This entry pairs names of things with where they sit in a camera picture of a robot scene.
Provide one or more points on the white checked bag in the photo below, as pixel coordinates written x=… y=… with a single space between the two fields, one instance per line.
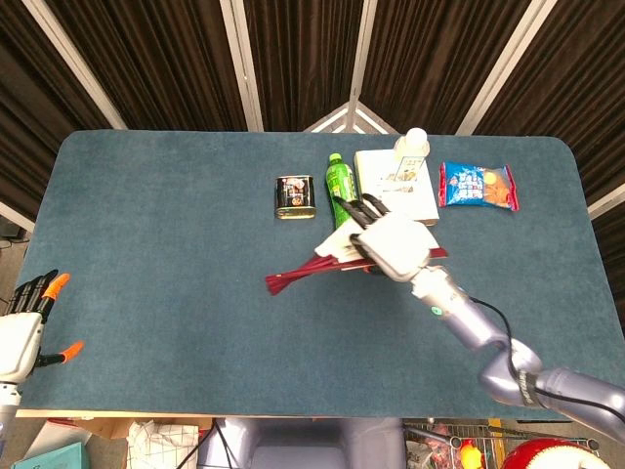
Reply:
x=161 y=447

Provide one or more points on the white bottle with label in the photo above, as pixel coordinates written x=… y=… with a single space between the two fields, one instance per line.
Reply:
x=414 y=144

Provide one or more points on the white frame rail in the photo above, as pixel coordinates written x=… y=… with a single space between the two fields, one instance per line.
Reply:
x=14 y=215
x=608 y=202

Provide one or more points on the white paper sheet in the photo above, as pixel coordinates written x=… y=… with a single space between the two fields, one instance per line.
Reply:
x=54 y=435

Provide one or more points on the blue table mat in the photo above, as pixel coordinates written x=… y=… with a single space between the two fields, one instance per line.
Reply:
x=171 y=293

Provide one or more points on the red white folding fan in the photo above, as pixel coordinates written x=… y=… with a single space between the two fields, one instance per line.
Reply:
x=303 y=273

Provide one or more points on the red white ball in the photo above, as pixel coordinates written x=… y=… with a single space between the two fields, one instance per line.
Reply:
x=542 y=456

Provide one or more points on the brown cardboard box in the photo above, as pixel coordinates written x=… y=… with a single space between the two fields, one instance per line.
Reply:
x=112 y=427

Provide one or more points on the white frame base brace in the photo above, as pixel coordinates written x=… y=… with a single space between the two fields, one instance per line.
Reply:
x=347 y=117

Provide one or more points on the green tea bottle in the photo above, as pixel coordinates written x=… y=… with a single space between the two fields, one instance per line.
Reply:
x=342 y=178

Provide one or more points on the white frame post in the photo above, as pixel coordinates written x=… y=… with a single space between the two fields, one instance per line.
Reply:
x=73 y=63
x=241 y=63
x=362 y=49
x=508 y=63

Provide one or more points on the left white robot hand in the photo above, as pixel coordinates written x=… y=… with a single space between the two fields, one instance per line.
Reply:
x=19 y=337

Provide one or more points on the cream hardcover book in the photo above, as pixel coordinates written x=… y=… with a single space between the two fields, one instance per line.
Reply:
x=415 y=198

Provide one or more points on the grey robot torso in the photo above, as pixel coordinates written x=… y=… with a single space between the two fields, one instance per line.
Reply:
x=303 y=444

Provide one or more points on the black gold tin can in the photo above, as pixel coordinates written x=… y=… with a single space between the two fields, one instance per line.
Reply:
x=294 y=195

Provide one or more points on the dark brown curtain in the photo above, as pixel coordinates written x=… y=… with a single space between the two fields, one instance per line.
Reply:
x=171 y=58

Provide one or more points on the teal box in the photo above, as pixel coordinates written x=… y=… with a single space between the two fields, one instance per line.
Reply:
x=58 y=459

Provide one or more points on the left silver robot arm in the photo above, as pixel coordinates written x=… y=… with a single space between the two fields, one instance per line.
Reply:
x=7 y=405

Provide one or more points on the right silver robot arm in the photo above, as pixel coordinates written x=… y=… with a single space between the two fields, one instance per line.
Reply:
x=473 y=325

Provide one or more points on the blue red snack bag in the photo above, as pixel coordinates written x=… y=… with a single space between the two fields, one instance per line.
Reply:
x=473 y=188

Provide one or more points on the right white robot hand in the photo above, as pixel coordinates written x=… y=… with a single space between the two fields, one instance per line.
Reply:
x=398 y=244

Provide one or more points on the yellow toy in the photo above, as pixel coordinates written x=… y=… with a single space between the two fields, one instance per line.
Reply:
x=470 y=454

